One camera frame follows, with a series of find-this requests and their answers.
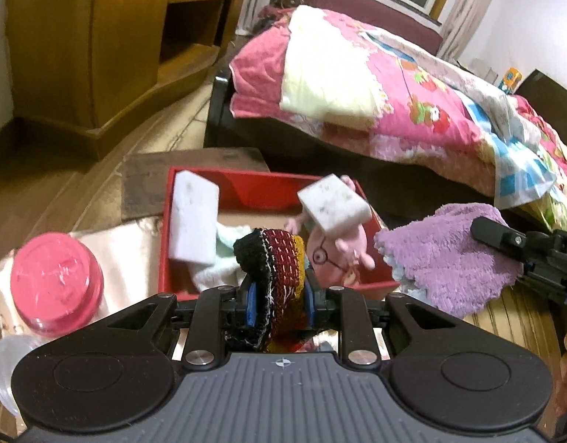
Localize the plastic jar with pink lid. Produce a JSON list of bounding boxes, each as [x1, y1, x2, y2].
[[0, 234, 104, 418]]

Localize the striped knitted cloth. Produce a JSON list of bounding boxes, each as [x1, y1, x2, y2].
[[232, 226, 312, 351]]

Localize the red cardboard box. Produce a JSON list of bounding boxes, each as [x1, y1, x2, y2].
[[157, 167, 402, 297]]

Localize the white sponge block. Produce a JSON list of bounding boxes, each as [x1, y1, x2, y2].
[[297, 174, 373, 234], [167, 170, 220, 267]]

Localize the bed with pink quilt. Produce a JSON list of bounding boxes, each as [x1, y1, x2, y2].
[[228, 4, 567, 241]]

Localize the purple fluffy towel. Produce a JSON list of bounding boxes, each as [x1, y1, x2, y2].
[[373, 202, 531, 319]]

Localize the brown bamboo mat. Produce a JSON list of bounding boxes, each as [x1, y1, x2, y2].
[[468, 281, 567, 426]]

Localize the wooden cabinet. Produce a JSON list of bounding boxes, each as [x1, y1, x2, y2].
[[4, 0, 257, 160]]

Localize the pink pig plush toy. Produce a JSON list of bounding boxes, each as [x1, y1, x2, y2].
[[283, 175, 377, 287]]

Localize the yellow toy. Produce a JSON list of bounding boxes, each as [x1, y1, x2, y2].
[[502, 68, 524, 91]]

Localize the dark bed frame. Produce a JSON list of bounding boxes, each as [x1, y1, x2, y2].
[[203, 66, 566, 260]]

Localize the dark wooden headboard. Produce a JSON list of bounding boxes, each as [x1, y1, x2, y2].
[[514, 69, 567, 107]]

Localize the brown cardboard sheet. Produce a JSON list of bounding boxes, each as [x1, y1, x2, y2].
[[121, 147, 270, 223]]

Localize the pale blue towel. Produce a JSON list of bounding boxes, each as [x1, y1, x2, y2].
[[191, 220, 255, 294]]

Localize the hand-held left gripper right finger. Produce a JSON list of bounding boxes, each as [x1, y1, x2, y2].
[[303, 283, 460, 371]]

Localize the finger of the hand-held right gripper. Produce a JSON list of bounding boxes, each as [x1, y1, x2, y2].
[[470, 215, 529, 262]]

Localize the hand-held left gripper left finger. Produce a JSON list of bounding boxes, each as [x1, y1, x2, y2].
[[103, 281, 259, 372]]

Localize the dark red bench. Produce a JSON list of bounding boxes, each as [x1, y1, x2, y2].
[[276, 0, 446, 54]]

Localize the pale satin embroidered cloth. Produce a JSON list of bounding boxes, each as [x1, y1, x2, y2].
[[0, 218, 174, 348]]

